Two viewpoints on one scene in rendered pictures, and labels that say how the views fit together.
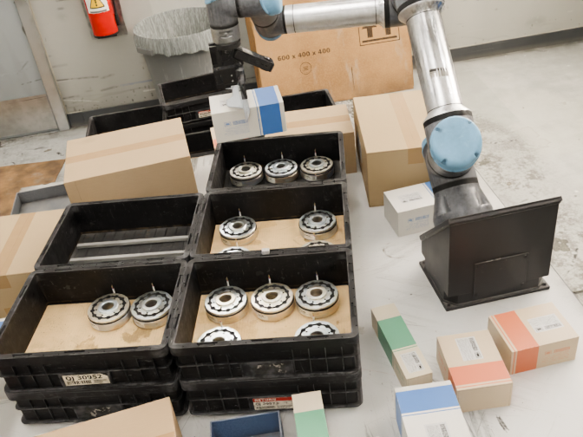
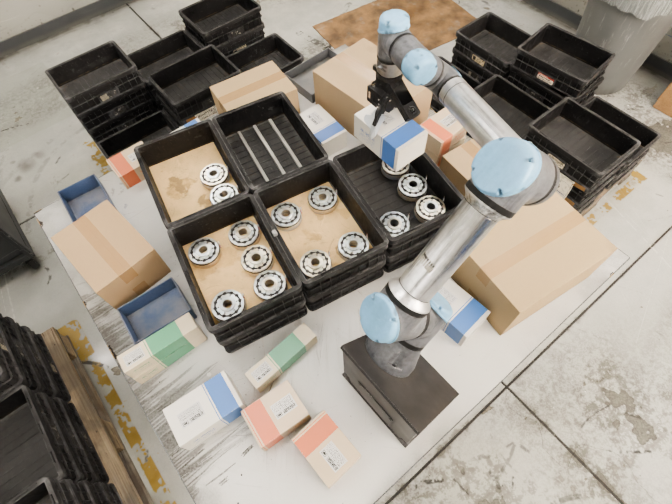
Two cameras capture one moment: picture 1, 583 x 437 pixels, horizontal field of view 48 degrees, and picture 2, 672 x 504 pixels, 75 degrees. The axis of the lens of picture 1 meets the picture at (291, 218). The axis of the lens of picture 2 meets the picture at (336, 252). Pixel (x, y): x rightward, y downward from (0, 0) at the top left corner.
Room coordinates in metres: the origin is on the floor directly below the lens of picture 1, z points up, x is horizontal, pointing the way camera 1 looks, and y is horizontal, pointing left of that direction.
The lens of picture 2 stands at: (1.04, -0.67, 2.10)
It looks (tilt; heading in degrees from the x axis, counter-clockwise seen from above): 60 degrees down; 59
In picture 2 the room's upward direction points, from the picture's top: 4 degrees counter-clockwise
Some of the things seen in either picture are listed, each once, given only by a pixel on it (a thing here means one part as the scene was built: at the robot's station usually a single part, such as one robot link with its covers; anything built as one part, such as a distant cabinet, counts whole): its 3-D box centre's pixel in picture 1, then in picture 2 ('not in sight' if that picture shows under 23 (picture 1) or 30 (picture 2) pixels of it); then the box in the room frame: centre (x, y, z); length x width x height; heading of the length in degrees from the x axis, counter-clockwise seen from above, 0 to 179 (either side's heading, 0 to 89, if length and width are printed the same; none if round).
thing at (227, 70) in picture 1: (228, 62); (386, 87); (1.71, 0.11, 1.25); 0.09 x 0.08 x 0.12; 95
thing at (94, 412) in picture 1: (112, 357); not in sight; (1.16, 0.48, 0.76); 0.40 x 0.30 x 0.12; 84
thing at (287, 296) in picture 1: (271, 297); (256, 258); (1.18, 0.07, 0.86); 0.10 x 0.10 x 0.01
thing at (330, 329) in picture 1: (317, 337); (227, 304); (1.03, -0.02, 0.86); 0.10 x 0.10 x 0.01
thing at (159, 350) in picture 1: (94, 309); (190, 171); (1.16, 0.48, 0.92); 0.40 x 0.30 x 0.02; 84
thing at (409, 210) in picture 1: (422, 206); (451, 308); (1.63, -0.40, 0.75); 0.20 x 0.12 x 0.09; 99
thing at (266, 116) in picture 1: (247, 114); (389, 133); (1.72, 0.08, 1.09); 0.20 x 0.12 x 0.09; 95
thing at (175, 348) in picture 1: (266, 298); (232, 258); (1.12, 0.08, 0.92); 0.40 x 0.30 x 0.02; 84
